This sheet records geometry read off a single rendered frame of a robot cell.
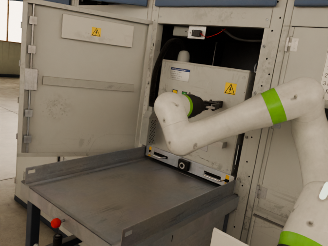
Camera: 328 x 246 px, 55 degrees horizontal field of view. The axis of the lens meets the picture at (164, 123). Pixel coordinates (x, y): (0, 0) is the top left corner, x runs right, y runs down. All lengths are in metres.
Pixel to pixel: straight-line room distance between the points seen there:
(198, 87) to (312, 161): 0.67
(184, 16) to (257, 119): 0.74
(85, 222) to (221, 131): 0.53
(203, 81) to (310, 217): 0.90
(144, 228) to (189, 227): 0.21
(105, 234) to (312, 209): 0.60
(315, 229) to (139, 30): 1.29
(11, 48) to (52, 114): 11.40
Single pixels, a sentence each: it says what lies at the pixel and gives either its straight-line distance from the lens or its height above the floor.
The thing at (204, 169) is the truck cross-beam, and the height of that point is 0.91.
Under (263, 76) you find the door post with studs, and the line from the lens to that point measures 1.36.
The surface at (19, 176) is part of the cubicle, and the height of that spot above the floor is 0.26.
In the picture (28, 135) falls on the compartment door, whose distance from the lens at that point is 1.67.
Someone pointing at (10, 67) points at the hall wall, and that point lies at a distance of 13.07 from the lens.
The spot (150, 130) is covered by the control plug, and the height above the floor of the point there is 1.04.
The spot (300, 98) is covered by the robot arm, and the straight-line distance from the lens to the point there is 1.05.
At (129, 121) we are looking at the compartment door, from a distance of 1.76.
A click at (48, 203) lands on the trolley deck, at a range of 1.24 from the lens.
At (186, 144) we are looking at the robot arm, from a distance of 1.07.
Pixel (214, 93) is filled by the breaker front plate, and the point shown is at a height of 1.27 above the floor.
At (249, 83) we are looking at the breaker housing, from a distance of 1.42.
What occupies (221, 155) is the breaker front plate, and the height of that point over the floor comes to 1.00.
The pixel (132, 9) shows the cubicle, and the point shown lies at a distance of 1.85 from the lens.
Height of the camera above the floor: 1.39
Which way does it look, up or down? 11 degrees down
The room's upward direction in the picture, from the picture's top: 8 degrees clockwise
